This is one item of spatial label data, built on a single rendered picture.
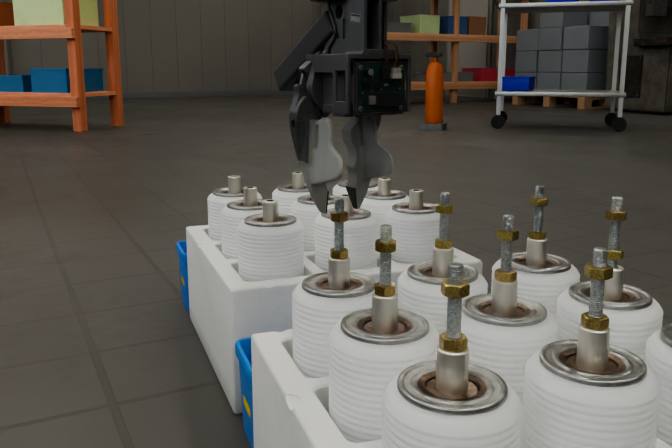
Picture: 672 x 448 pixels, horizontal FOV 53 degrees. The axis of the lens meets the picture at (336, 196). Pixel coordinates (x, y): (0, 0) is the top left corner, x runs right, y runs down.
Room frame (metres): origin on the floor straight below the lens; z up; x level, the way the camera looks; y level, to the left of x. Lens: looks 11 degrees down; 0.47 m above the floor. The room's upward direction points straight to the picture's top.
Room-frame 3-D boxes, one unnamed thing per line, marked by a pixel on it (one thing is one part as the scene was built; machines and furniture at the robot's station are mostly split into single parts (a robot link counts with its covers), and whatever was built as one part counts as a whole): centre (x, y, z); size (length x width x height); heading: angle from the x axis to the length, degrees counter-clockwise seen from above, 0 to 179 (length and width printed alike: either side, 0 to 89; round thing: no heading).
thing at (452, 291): (0.43, -0.08, 0.32); 0.02 x 0.02 x 0.01; 39
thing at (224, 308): (1.10, 0.03, 0.09); 0.39 x 0.39 x 0.18; 21
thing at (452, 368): (0.43, -0.08, 0.26); 0.02 x 0.02 x 0.03
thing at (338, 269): (0.66, 0.00, 0.26); 0.02 x 0.02 x 0.03
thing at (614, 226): (0.62, -0.27, 0.31); 0.01 x 0.01 x 0.08
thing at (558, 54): (8.42, -2.90, 0.59); 1.20 x 0.80 x 1.19; 27
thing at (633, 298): (0.62, -0.27, 0.25); 0.08 x 0.08 x 0.01
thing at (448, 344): (0.43, -0.08, 0.29); 0.02 x 0.02 x 0.01; 39
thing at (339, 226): (0.66, 0.00, 0.30); 0.01 x 0.01 x 0.08
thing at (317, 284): (0.66, 0.00, 0.25); 0.08 x 0.08 x 0.01
